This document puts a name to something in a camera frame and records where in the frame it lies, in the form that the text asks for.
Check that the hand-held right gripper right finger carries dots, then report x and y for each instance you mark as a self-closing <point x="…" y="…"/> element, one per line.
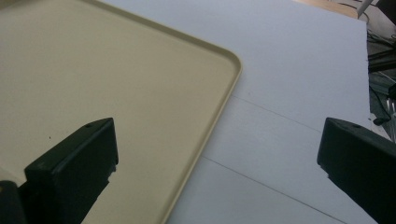
<point x="361" y="161"/>

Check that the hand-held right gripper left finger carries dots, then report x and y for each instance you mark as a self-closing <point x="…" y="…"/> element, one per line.
<point x="70" y="168"/>

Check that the beige plastic tray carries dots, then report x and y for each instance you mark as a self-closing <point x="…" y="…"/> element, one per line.
<point x="109" y="81"/>

